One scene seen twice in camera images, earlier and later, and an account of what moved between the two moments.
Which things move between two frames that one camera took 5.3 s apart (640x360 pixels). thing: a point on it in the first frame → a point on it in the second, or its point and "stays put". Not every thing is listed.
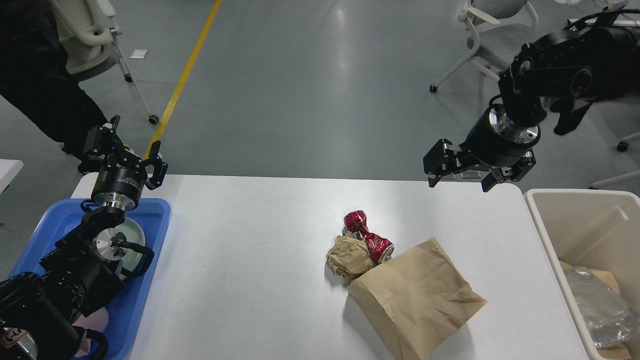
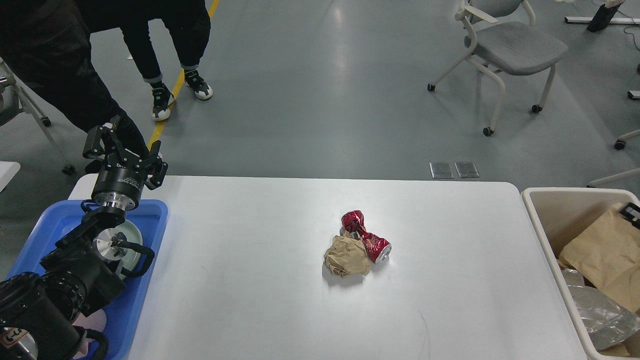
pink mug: x=97 y=321 stays put
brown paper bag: x=410 y=304 → x=606 y=253
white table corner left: x=9 y=169 stays put
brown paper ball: x=349 y=255 stays put
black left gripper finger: x=160 y=167 stays put
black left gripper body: x=118 y=185 stays put
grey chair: x=501 y=28 stays put
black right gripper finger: x=514 y=173 → x=631 y=212
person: x=35 y=79 → x=50 y=41
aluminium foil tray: x=611 y=320 stays put
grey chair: x=89 y=37 → x=13 y=100
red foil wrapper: x=379 y=249 stays put
